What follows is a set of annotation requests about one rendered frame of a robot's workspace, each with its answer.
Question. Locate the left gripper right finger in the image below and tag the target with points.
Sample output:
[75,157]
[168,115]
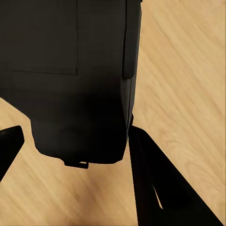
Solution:
[163,196]

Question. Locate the digital camera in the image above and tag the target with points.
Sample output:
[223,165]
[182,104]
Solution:
[70,66]

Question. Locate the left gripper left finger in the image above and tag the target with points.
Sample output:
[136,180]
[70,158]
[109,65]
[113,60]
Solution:
[11,141]

